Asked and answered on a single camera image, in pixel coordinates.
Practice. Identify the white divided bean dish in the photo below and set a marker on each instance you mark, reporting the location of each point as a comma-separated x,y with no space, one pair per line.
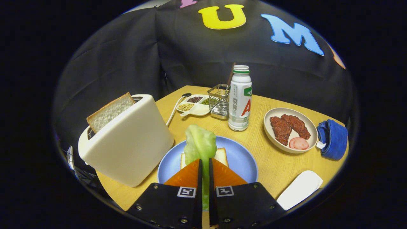
198,110

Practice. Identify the blue plate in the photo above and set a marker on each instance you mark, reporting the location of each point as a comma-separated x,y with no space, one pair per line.
238,159

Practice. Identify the blue folded towel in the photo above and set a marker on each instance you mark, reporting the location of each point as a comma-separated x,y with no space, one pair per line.
335,140

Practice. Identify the white leaf-shaped dish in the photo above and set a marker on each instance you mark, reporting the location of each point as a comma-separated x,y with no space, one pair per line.
299,189

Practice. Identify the white toaster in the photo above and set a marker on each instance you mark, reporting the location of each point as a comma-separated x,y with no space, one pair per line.
127,143

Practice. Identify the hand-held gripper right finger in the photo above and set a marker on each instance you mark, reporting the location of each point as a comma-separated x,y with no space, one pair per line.
212,206

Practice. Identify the pink ham slice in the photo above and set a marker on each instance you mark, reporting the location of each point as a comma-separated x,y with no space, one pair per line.
299,143

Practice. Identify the white bread slice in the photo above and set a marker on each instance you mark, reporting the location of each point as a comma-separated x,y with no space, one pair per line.
221,156

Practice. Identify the brown wooden chopstick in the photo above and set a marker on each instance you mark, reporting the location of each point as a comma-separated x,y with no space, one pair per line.
230,78

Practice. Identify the green lettuce leaf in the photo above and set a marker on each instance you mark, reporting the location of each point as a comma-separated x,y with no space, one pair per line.
200,144

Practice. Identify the white green-capped bottle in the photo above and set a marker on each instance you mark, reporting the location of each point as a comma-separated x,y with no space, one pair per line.
238,108

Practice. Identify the brown meat patty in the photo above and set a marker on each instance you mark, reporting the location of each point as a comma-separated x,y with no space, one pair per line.
281,130
297,125

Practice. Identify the black backdrop cloth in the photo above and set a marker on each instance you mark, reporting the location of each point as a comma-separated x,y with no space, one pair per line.
190,57

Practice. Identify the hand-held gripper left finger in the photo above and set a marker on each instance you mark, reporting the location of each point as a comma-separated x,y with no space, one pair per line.
199,203

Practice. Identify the toasted bread slice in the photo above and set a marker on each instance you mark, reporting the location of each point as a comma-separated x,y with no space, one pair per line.
109,112

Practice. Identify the beige round plate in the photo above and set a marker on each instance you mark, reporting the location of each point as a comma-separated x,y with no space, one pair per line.
269,135

